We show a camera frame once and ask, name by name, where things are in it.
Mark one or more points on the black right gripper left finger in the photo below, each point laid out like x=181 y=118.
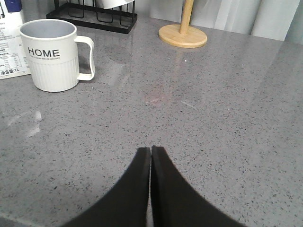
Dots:
x=125 y=205

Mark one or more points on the wooden mug tree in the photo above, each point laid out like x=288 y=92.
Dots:
x=183 y=35

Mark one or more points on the cream HOME mug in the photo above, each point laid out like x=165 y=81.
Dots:
x=51 y=51

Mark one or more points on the white ribbed mug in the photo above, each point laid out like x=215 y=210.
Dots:
x=108 y=4

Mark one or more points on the blue white milk carton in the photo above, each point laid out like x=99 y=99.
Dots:
x=12 y=56

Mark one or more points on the black wire mug rack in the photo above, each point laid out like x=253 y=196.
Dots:
x=91 y=14

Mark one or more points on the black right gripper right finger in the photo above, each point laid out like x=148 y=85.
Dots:
x=175 y=203

